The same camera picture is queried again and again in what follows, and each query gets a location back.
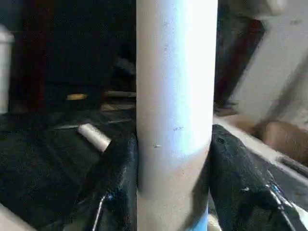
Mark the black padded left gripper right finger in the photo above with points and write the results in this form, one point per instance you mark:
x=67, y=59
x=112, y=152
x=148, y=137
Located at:
x=240, y=187

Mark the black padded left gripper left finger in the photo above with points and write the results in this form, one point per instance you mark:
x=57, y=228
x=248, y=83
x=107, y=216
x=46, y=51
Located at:
x=113, y=183

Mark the white plastic table leg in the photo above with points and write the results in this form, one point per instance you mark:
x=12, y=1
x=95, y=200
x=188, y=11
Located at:
x=95, y=137
x=175, y=96

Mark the small tan label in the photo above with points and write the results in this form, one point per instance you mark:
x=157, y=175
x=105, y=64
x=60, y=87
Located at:
x=77, y=96

